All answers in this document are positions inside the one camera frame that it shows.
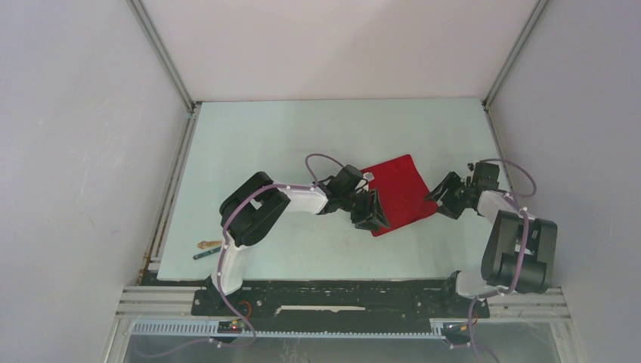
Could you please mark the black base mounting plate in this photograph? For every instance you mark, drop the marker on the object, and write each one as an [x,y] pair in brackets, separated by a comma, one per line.
[352,306]

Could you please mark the wooden fork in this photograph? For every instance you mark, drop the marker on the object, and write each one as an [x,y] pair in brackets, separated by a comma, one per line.
[207,244]

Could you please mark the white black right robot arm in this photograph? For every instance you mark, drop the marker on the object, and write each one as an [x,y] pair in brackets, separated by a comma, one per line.
[520,252]

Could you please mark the grey slotted cable duct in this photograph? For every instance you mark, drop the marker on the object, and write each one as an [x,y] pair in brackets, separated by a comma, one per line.
[184,328]

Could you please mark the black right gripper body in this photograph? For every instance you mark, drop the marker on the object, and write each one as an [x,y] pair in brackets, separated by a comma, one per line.
[461,195]

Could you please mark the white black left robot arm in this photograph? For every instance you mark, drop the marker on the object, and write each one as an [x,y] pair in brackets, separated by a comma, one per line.
[249,213]

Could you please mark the aluminium corner frame post right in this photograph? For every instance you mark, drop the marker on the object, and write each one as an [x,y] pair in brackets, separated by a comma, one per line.
[514,53]

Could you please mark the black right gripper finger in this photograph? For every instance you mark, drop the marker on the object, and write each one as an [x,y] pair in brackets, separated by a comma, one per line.
[452,210]
[451,182]

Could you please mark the aluminium corner frame post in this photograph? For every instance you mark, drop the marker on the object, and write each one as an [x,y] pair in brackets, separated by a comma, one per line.
[159,48]
[514,53]

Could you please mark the aluminium corner frame post left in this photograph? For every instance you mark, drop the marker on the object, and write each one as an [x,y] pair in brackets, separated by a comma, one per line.
[159,48]

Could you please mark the aluminium front rail frame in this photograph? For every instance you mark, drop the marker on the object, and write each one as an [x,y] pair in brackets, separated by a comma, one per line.
[177,301]

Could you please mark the red cloth napkin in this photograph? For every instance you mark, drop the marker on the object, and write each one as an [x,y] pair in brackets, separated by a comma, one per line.
[402,192]

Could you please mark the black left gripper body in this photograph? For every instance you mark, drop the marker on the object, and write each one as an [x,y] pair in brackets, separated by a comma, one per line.
[357,204]

